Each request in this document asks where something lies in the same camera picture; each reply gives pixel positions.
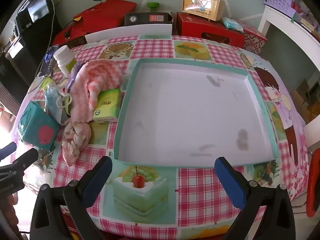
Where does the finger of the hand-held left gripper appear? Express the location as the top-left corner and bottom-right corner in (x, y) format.
(0, 142), (17, 158)
(0, 148), (39, 180)

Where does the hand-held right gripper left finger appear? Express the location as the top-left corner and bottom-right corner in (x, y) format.
(30, 156), (113, 240)

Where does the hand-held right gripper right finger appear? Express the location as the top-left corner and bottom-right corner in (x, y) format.
(214, 156), (297, 240)

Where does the blue face mask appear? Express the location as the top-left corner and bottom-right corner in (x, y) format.
(44, 84), (73, 125)

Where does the green tissue packet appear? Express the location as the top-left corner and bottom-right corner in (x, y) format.
(93, 89), (122, 124)

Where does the white box with teal rim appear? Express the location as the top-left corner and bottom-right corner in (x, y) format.
(114, 58), (278, 168)

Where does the pink zigzag fluffy cloth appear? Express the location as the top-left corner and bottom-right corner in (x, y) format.
(68, 60), (125, 123)

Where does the teal tissue pack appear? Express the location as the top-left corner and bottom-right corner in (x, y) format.
(18, 102), (60, 150)

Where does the small green packet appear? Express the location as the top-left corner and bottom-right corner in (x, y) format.
(40, 77), (55, 91)

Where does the black cabinet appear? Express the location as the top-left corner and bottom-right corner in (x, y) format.
(0, 12), (63, 105)

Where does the purple cloth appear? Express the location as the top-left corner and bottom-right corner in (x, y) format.
(65, 61), (87, 94)

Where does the smartphone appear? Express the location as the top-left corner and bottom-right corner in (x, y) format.
(37, 44), (60, 77)

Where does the white pill bottle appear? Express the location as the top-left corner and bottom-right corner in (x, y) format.
(53, 45), (77, 77)

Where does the red patterned box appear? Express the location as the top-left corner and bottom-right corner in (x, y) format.
(241, 27), (268, 55)

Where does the black monitor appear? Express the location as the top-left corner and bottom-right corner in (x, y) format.
(15, 0), (54, 32)

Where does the white foam board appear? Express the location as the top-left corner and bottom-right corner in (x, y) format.
(85, 24), (173, 43)

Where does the red carton box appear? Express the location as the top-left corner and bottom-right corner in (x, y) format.
(176, 12), (245, 47)

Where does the pack of blue masks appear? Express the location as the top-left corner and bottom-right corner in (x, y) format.
(221, 17), (244, 32)

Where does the white side table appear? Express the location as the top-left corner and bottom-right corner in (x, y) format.
(257, 5), (320, 64)

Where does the flat red gift box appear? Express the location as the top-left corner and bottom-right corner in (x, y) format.
(52, 0), (137, 48)

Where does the black box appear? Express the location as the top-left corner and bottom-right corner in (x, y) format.
(124, 12), (174, 27)

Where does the stack of books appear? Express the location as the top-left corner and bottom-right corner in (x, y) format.
(290, 0), (320, 33)

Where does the white charging cable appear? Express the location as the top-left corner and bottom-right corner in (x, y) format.
(37, 0), (56, 70)

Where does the yellow gift bag with handle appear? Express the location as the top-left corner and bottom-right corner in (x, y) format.
(182, 0), (225, 22)

